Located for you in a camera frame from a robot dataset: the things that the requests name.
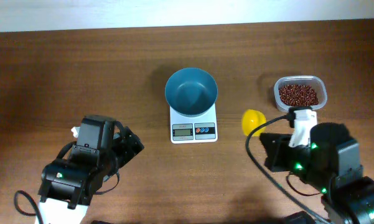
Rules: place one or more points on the clear plastic container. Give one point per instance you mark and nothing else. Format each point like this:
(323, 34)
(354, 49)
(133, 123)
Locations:
(312, 81)

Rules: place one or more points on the yellow plastic measuring scoop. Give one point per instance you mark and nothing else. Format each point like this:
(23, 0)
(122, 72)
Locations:
(251, 119)

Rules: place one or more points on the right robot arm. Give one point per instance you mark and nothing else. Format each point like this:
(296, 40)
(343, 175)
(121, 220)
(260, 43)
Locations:
(330, 163)

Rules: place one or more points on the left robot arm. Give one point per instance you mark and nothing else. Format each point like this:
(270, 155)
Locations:
(103, 146)

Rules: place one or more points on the blue-grey bowl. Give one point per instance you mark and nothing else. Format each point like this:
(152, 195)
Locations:
(191, 91)

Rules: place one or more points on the white digital kitchen scale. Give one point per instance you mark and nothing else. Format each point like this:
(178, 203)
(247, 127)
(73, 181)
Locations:
(194, 129)

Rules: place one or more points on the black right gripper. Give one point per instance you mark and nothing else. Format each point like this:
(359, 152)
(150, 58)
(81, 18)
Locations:
(282, 152)

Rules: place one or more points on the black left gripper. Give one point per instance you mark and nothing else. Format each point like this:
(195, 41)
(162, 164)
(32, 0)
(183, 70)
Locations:
(132, 144)

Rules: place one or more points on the red adzuki beans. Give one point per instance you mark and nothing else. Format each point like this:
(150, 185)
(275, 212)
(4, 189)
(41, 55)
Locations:
(298, 95)

